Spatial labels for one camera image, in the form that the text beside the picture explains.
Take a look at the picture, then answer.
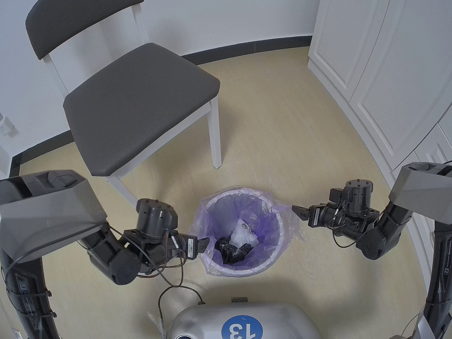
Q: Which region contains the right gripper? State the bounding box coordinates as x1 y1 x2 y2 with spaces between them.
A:
291 204 345 229

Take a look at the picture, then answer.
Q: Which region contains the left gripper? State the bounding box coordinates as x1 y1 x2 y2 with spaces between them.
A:
166 234 211 262

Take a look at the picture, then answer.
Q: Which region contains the black plastic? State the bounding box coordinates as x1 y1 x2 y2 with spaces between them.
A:
216 237 253 265

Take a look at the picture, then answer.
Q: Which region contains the purple plastic bag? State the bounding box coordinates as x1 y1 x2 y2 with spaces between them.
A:
188 186 306 276

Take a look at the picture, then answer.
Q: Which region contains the white printed wrapper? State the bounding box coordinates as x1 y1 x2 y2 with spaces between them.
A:
229 218 260 249

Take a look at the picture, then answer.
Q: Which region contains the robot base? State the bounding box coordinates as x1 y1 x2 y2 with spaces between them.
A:
171 297 320 339

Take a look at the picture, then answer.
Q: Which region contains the white trash bin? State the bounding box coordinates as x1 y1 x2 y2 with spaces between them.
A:
201 189 285 277

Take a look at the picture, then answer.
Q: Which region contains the white chair with grey cushions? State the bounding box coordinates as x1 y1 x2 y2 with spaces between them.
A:
25 0 222 211

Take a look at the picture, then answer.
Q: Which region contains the white wardrobe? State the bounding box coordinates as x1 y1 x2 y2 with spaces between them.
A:
307 0 452 311

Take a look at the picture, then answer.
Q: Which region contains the black cable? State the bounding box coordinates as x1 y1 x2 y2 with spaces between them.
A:
158 285 207 339

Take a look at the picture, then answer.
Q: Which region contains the white wall socket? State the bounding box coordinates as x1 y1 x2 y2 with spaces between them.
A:
0 113 17 137

